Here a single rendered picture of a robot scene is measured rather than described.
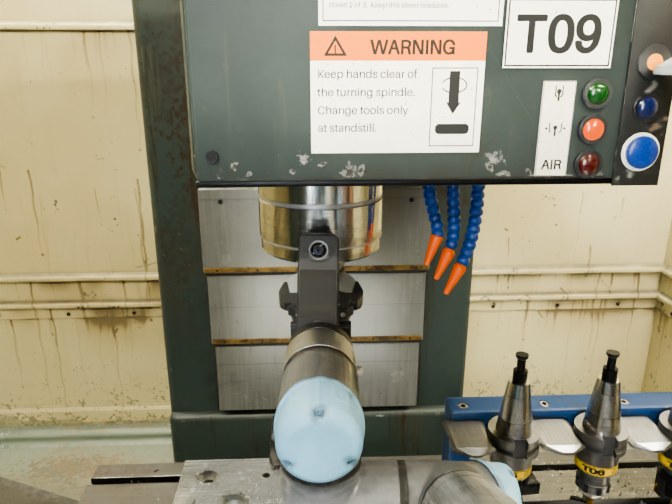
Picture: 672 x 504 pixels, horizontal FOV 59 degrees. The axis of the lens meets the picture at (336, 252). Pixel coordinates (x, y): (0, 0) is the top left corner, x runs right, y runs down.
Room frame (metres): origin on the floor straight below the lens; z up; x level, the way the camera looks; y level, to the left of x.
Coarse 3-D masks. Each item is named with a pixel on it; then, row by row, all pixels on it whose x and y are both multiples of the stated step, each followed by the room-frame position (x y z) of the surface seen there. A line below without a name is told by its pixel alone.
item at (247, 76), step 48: (192, 0) 0.54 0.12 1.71; (240, 0) 0.54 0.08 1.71; (288, 0) 0.54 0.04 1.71; (624, 0) 0.56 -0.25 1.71; (192, 48) 0.54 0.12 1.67; (240, 48) 0.54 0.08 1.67; (288, 48) 0.54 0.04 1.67; (624, 48) 0.56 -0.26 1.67; (192, 96) 0.54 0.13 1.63; (240, 96) 0.54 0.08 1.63; (288, 96) 0.54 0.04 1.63; (528, 96) 0.55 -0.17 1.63; (576, 96) 0.56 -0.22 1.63; (192, 144) 0.55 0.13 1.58; (240, 144) 0.54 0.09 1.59; (288, 144) 0.54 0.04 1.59; (480, 144) 0.55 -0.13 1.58; (528, 144) 0.55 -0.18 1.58; (576, 144) 0.56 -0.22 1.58
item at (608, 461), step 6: (582, 456) 0.63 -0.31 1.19; (588, 456) 0.62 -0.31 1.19; (606, 456) 0.61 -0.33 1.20; (612, 456) 0.61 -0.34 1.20; (588, 462) 0.62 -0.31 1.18; (594, 462) 0.61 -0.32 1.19; (600, 462) 0.61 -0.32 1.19; (606, 462) 0.61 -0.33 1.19; (612, 462) 0.61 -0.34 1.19; (606, 468) 0.61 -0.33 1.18; (588, 474) 0.62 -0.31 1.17
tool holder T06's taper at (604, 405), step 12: (600, 384) 0.63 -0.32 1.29; (612, 384) 0.62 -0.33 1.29; (600, 396) 0.63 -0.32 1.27; (612, 396) 0.62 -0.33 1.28; (588, 408) 0.64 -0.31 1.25; (600, 408) 0.62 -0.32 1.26; (612, 408) 0.62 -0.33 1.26; (588, 420) 0.63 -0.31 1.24; (600, 420) 0.62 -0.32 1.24; (612, 420) 0.62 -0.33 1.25; (600, 432) 0.62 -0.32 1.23; (612, 432) 0.61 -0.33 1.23
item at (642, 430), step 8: (624, 416) 0.67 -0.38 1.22; (632, 416) 0.67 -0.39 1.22; (640, 416) 0.67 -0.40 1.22; (632, 424) 0.65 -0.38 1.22; (640, 424) 0.65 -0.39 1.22; (648, 424) 0.65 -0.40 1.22; (632, 432) 0.64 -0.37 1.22; (640, 432) 0.64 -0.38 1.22; (648, 432) 0.64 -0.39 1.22; (656, 432) 0.64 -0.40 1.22; (632, 440) 0.62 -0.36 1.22; (640, 440) 0.62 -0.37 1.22; (648, 440) 0.62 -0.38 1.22; (656, 440) 0.62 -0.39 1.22; (664, 440) 0.62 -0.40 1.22; (640, 448) 0.61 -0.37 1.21; (648, 448) 0.61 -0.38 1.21; (656, 448) 0.61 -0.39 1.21; (664, 448) 0.61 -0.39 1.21
